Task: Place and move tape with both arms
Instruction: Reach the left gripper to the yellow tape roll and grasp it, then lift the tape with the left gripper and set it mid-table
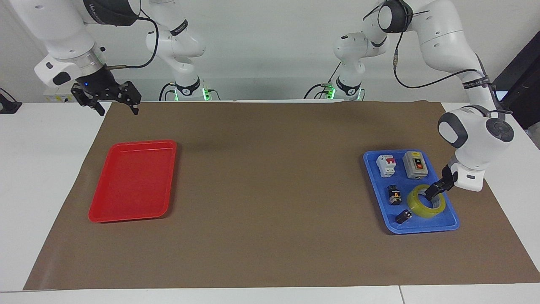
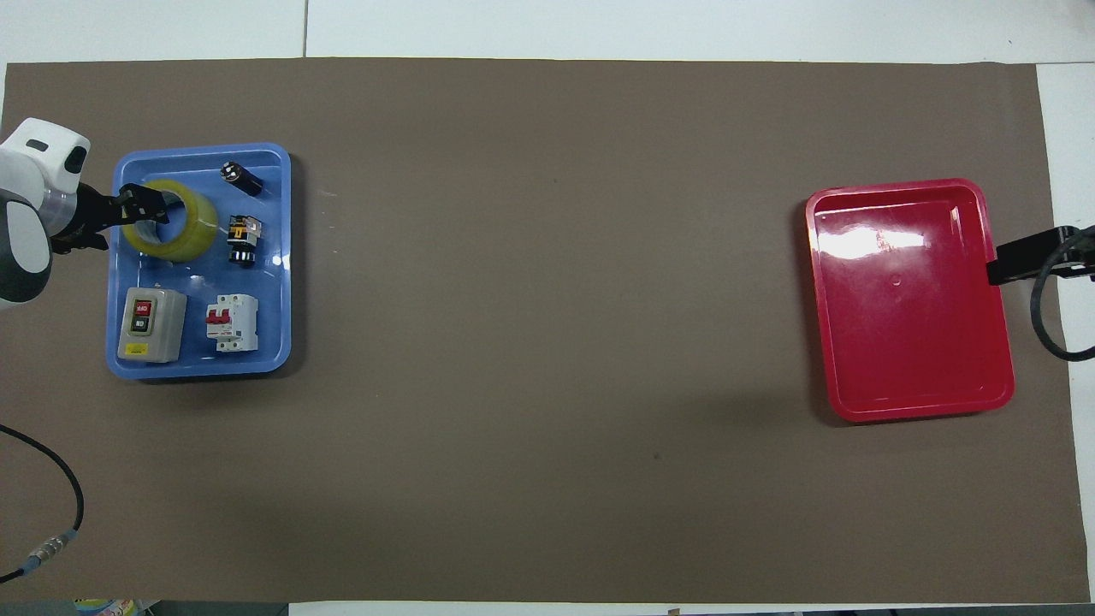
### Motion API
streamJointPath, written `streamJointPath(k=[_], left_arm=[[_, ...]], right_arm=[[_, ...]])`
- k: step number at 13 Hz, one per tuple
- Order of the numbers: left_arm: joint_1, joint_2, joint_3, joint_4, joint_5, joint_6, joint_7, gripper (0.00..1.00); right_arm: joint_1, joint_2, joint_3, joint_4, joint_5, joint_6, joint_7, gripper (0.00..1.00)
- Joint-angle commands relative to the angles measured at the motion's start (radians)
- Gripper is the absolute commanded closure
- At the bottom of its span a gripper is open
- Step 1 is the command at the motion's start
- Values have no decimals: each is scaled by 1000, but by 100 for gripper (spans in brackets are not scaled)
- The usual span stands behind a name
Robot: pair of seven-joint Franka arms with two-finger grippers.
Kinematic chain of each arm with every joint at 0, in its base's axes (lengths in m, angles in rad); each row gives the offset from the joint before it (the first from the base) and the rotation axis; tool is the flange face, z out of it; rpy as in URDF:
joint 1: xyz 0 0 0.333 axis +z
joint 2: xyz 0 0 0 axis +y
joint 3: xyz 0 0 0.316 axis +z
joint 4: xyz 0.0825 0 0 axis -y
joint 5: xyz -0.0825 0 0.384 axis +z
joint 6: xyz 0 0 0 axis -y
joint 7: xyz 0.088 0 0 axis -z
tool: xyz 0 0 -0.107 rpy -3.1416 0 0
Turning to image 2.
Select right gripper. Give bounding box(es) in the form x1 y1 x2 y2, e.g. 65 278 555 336
1044 224 1095 281

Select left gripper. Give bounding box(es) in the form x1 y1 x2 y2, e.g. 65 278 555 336
50 181 173 255

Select yellow transparent tape roll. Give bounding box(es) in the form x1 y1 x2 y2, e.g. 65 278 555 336
121 179 220 263

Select blue plastic tray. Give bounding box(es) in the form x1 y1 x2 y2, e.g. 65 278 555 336
104 142 293 381

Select black cylindrical battery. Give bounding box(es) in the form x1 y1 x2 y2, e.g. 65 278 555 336
219 160 265 198

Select white circuit breaker red levers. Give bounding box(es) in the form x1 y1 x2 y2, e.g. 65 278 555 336
204 293 260 354

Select red plastic tray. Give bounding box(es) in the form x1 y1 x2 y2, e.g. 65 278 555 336
803 177 1017 425

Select black and yellow switch component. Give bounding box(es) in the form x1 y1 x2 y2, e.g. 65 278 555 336
226 215 263 270

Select grey push button switch box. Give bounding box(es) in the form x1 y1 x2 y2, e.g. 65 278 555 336
116 286 188 365

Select black cable with silver connector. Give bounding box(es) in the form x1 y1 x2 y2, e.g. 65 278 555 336
0 423 86 583

